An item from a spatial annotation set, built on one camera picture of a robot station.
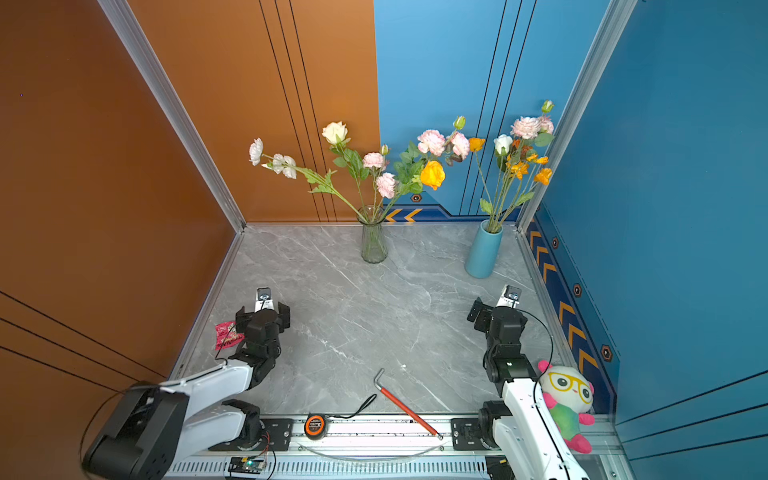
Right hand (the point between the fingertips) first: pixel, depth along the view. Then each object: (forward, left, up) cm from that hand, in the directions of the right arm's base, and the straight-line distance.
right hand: (491, 303), depth 83 cm
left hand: (+2, +66, -2) cm, 66 cm away
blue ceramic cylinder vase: (+21, -3, -7) cm, 22 cm away
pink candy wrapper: (-4, +78, -10) cm, 79 cm away
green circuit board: (-36, +63, -13) cm, 73 cm away
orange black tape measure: (-28, +47, -9) cm, 56 cm away
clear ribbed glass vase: (+26, +34, -7) cm, 44 cm away
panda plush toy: (-22, -16, -6) cm, 28 cm away
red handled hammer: (-24, +25, -12) cm, 36 cm away
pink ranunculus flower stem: (+28, +29, +20) cm, 46 cm away
